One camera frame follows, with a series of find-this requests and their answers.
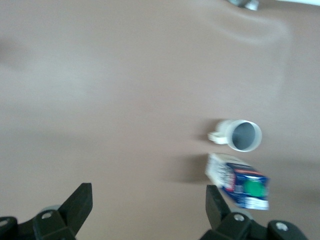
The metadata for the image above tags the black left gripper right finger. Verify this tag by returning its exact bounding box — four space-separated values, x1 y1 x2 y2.
199 184 308 240

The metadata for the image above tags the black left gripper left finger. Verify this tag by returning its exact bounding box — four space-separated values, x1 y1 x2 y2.
0 182 94 240

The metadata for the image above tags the blue white milk carton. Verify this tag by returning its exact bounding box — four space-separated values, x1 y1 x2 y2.
204 152 272 211

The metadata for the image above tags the white ribbed ceramic mug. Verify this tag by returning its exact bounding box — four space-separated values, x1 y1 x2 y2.
207 119 263 153

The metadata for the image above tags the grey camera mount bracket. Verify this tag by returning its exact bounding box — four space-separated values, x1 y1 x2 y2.
225 0 260 12

